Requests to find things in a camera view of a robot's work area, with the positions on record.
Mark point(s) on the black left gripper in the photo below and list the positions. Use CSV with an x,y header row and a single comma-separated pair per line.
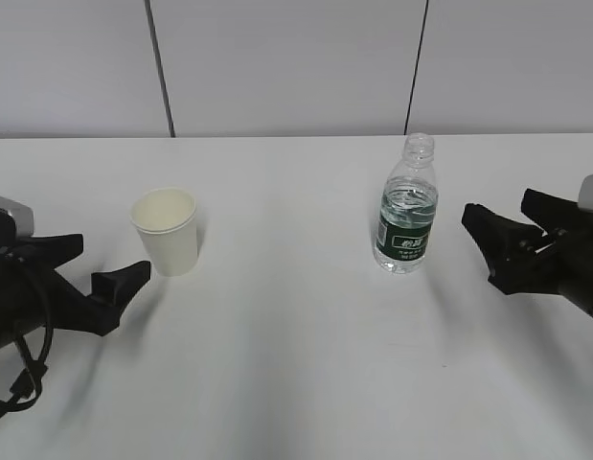
x,y
25,300

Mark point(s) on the clear water bottle green label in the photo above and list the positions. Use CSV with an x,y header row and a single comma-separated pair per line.
x,y
408,207

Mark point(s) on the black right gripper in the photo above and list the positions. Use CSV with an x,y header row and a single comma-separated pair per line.
x,y
510,248

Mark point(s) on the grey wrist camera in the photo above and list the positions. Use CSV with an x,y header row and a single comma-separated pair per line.
x,y
585,198
18,216

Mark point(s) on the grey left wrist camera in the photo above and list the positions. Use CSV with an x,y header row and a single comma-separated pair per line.
x,y
18,216

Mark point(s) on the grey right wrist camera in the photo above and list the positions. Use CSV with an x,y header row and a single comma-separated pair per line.
x,y
585,198

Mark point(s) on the white paper cup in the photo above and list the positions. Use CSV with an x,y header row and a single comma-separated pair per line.
x,y
165,220

